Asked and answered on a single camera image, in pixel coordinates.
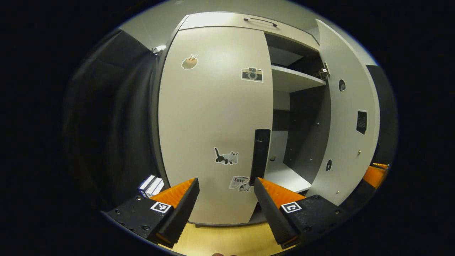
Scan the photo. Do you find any grey double-door shoe cabinet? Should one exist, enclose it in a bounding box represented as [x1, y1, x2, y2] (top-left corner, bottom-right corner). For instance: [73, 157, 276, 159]
[151, 12, 331, 228]

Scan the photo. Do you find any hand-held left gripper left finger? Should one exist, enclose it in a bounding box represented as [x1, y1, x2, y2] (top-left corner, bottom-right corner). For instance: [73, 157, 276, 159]
[107, 178, 200, 249]

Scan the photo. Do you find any white cabinet drawer front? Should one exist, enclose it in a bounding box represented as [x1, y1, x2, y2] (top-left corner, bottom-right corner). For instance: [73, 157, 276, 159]
[178, 12, 320, 52]

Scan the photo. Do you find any black door handle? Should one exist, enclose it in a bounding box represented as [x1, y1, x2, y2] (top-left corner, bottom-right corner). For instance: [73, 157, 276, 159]
[250, 129, 271, 186]

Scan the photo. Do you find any white cabinet shelf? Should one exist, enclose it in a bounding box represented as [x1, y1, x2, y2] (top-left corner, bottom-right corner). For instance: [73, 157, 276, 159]
[271, 65, 326, 94]

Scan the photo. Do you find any white cabinet bottom board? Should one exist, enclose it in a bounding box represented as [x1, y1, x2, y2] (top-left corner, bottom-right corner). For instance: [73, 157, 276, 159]
[263, 162, 312, 194]

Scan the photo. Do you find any black drawer handle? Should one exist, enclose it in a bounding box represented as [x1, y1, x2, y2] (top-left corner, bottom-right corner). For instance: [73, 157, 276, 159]
[243, 17, 278, 27]

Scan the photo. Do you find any black backdrop cloth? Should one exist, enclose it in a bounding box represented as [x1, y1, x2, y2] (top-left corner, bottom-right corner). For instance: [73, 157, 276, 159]
[366, 64, 397, 167]
[64, 30, 167, 210]

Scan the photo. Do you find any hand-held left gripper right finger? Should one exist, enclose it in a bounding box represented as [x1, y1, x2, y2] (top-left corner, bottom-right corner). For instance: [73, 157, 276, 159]
[254, 177, 347, 249]

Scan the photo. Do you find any metal door hinge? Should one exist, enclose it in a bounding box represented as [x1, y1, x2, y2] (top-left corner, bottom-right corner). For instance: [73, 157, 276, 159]
[317, 62, 330, 80]

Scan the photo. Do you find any white cabinet door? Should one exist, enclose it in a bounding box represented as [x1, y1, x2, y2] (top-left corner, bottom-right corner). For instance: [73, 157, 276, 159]
[306, 20, 381, 207]
[158, 27, 274, 225]

